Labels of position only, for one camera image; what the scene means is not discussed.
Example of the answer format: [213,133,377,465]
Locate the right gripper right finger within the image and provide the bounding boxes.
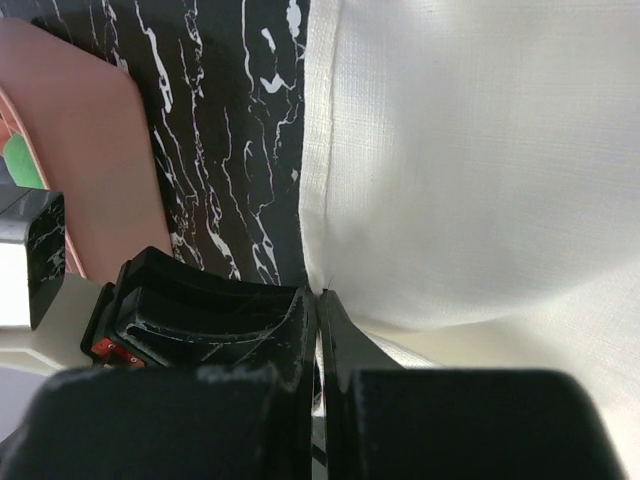
[319,291,623,479]

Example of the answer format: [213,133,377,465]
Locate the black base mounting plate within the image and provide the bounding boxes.
[80,247,308,367]

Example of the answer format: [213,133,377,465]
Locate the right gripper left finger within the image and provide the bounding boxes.
[1,291,315,479]

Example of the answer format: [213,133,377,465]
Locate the white cloth napkin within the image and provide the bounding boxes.
[299,1,639,479]

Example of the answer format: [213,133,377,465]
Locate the green cloth in tray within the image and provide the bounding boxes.
[2,133,45,189]

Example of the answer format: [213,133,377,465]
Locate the pink compartment tray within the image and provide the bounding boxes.
[1,18,171,283]

